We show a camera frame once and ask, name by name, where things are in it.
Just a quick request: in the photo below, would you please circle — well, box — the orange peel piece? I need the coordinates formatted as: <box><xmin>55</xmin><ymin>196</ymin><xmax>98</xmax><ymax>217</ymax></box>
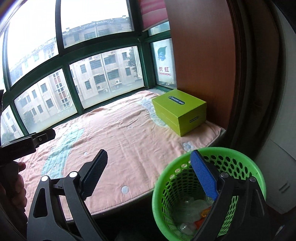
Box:
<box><xmin>200</xmin><ymin>207</ymin><xmax>211</xmax><ymax>218</ymax></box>

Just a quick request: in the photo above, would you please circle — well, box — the clear plastic cup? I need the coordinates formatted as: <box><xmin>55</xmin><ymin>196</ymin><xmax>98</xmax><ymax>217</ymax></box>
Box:
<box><xmin>175</xmin><ymin>198</ymin><xmax>214</xmax><ymax>222</ymax></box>

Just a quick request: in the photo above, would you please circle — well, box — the person's left hand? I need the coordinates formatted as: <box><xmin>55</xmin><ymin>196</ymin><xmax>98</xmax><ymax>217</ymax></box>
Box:
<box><xmin>1</xmin><ymin>161</ymin><xmax>28</xmax><ymax>213</ymax></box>

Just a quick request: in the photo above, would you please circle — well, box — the green perforated waste basket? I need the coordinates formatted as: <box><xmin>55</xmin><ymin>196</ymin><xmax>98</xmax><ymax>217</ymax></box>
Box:
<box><xmin>152</xmin><ymin>147</ymin><xmax>266</xmax><ymax>240</ymax></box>

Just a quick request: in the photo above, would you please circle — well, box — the pink quilted blanket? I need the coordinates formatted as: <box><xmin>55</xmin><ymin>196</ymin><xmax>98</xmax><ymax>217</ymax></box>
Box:
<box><xmin>21</xmin><ymin>91</ymin><xmax>224</xmax><ymax>215</ymax></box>

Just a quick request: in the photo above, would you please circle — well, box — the lime green cardboard box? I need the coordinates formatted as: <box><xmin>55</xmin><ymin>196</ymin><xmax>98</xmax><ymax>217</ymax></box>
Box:
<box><xmin>152</xmin><ymin>89</ymin><xmax>207</xmax><ymax>137</ymax></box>

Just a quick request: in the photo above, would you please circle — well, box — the brown wooden cabinet panel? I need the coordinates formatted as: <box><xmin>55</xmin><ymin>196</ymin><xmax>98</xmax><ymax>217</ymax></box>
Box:
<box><xmin>165</xmin><ymin>1</ymin><xmax>236</xmax><ymax>128</ymax></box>

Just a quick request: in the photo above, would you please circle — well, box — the green window frame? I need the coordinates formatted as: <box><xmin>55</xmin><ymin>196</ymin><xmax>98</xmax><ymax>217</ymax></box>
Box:
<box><xmin>1</xmin><ymin>1</ymin><xmax>171</xmax><ymax>140</ymax></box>

